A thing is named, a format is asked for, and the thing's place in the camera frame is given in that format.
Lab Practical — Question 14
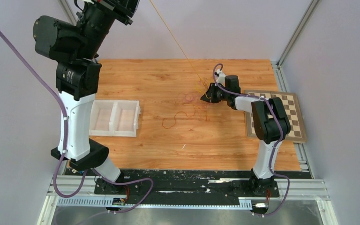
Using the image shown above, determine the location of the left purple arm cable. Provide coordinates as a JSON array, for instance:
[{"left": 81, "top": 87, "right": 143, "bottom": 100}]
[{"left": 0, "top": 12, "right": 153, "bottom": 215}]

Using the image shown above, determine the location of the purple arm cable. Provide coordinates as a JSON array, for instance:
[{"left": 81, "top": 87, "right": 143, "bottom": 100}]
[
  {"left": 213, "top": 63, "right": 291, "bottom": 217},
  {"left": 0, "top": 12, "right": 153, "bottom": 215}
]

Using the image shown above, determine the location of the wooden chessboard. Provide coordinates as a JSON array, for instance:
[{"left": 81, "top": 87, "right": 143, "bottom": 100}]
[{"left": 243, "top": 90, "right": 307, "bottom": 143}]

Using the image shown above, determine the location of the dark red thin cable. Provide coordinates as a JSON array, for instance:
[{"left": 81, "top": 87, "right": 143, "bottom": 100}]
[{"left": 175, "top": 91, "right": 203, "bottom": 105}]

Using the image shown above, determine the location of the white slotted cable duct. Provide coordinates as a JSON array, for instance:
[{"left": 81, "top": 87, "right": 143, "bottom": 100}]
[{"left": 57, "top": 197, "right": 253, "bottom": 210}]

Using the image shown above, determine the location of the aluminium frame rail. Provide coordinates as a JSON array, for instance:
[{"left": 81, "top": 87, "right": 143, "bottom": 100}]
[{"left": 57, "top": 175, "right": 330, "bottom": 201}]

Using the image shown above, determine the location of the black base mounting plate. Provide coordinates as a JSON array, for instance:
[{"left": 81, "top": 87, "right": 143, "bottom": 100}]
[{"left": 64, "top": 168, "right": 313, "bottom": 206}]

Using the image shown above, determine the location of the white plastic two-compartment bin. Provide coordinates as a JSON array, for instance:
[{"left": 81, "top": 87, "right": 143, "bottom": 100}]
[{"left": 89, "top": 100, "right": 141, "bottom": 137}]

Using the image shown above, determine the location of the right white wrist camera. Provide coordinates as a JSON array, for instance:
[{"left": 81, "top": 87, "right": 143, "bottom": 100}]
[{"left": 214, "top": 69, "right": 226, "bottom": 86}]

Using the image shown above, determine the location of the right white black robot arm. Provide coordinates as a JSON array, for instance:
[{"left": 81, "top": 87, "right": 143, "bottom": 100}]
[{"left": 201, "top": 72, "right": 291, "bottom": 196}]

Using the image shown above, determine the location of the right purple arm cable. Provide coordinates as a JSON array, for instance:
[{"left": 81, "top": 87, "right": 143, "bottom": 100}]
[{"left": 213, "top": 63, "right": 291, "bottom": 217}]

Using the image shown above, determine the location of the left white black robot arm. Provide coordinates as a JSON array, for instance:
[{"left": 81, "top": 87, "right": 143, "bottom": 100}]
[{"left": 33, "top": 0, "right": 139, "bottom": 194}]

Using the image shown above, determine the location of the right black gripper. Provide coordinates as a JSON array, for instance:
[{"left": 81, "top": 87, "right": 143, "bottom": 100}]
[{"left": 202, "top": 83, "right": 230, "bottom": 104}]

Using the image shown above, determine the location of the yellow thin cable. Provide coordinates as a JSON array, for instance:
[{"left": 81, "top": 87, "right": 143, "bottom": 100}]
[{"left": 149, "top": 0, "right": 212, "bottom": 103}]

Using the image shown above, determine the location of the orange thin cable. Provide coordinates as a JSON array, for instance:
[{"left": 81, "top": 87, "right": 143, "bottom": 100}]
[{"left": 162, "top": 88, "right": 209, "bottom": 130}]

